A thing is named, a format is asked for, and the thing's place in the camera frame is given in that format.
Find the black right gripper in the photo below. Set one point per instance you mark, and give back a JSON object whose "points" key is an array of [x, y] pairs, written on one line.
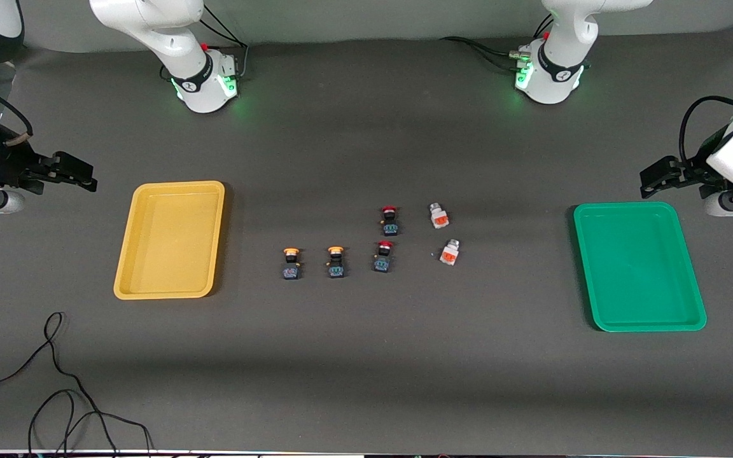
{"points": [[11, 166]]}

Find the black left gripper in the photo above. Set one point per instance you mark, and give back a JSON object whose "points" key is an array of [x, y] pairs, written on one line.
{"points": [[691, 170]]}

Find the white orange button switch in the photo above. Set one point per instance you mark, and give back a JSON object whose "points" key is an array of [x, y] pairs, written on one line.
{"points": [[448, 256], [439, 220]]}

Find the yellow push button switch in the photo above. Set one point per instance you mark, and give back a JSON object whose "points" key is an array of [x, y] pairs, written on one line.
{"points": [[335, 271], [291, 272]]}

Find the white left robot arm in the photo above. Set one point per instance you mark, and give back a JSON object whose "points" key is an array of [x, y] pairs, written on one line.
{"points": [[557, 70]]}

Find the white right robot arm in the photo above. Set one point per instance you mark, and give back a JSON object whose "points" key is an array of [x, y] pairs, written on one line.
{"points": [[169, 38]]}

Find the green plastic tray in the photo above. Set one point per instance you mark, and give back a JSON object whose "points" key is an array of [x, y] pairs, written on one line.
{"points": [[640, 280]]}

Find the yellow plastic tray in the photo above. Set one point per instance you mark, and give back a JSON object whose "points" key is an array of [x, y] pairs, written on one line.
{"points": [[169, 242]]}

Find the dark grey table mat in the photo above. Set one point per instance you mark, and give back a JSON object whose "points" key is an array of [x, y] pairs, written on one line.
{"points": [[366, 369]]}

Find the red push button switch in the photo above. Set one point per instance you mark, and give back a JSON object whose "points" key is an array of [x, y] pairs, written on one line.
{"points": [[390, 228], [382, 264]]}

